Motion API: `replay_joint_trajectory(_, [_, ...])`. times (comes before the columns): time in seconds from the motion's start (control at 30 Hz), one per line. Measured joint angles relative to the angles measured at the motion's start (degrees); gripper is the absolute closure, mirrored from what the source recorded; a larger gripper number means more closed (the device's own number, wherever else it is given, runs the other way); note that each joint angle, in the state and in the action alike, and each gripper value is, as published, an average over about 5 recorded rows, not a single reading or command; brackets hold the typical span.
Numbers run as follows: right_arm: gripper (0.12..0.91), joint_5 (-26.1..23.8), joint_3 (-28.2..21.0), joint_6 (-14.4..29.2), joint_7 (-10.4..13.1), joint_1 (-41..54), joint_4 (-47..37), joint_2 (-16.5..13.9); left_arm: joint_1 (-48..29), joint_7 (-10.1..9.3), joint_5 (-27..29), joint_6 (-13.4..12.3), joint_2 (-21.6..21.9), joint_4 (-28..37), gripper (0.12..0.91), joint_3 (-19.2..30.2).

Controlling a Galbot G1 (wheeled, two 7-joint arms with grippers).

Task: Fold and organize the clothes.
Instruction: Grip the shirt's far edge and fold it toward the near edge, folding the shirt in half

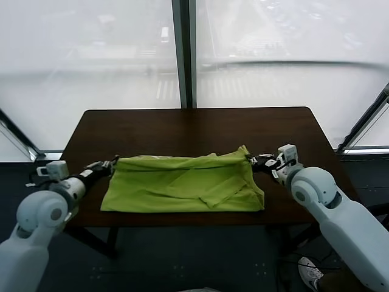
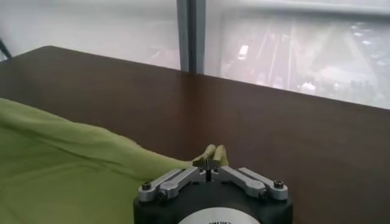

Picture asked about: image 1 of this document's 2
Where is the green t-shirt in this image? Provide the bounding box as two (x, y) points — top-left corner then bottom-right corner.
(100, 145), (265, 213)

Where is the white sneaker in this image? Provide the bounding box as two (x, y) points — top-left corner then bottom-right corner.
(297, 257), (325, 292)

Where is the black left camera cable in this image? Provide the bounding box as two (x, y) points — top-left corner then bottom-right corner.
(26, 172), (47, 187)

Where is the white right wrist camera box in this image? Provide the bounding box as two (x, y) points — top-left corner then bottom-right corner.
(277, 145), (300, 168)

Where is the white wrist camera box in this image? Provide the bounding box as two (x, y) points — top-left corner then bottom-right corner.
(277, 145), (300, 168)
(36, 161), (68, 181)

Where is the grey vertical window mullion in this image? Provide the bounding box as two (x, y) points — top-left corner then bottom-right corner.
(171, 0), (198, 110)

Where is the dark trouser leg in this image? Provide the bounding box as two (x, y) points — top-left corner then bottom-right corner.
(317, 270), (344, 292)

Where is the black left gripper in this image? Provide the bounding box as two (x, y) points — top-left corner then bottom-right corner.
(78, 155), (119, 191)

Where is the grey curved handrail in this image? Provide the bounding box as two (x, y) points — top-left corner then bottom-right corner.
(197, 60), (389, 76)

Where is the slanted window frame bar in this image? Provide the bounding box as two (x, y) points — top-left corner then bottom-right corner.
(0, 106), (47, 162)
(336, 83), (389, 156)

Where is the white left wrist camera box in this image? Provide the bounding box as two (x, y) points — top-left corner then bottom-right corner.
(36, 161), (68, 181)

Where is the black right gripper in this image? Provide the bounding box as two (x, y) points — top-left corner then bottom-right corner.
(246, 153), (279, 176)

